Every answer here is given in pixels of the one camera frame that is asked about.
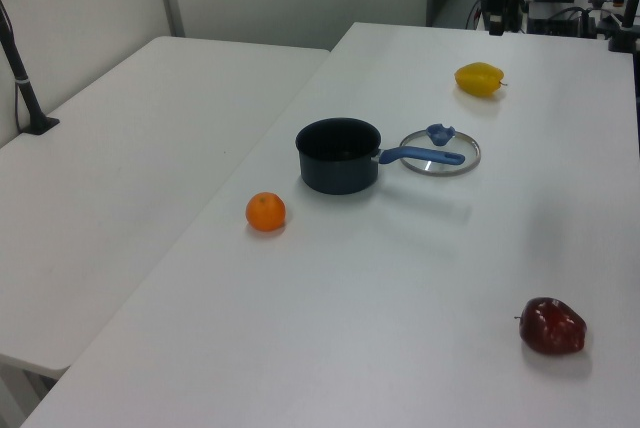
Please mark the glass lid with blue knob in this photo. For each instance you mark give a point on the glass lid with blue knob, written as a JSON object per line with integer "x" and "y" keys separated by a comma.
{"x": 440, "y": 135}

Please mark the black electronics box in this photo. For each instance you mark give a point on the black electronics box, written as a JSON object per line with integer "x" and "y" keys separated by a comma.
{"x": 557, "y": 18}

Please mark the yellow starfruit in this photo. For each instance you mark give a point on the yellow starfruit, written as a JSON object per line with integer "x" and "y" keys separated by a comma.
{"x": 477, "y": 79}

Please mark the orange fruit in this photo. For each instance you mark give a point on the orange fruit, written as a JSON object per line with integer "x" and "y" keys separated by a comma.
{"x": 265, "y": 211}

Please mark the red apple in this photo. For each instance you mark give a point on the red apple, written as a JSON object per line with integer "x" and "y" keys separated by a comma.
{"x": 550, "y": 326}

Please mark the white side table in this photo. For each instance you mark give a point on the white side table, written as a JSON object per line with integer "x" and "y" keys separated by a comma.
{"x": 125, "y": 173}

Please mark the black camera stand pole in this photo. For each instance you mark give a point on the black camera stand pole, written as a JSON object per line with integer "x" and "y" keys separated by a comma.
{"x": 22, "y": 78}
{"x": 625, "y": 23}

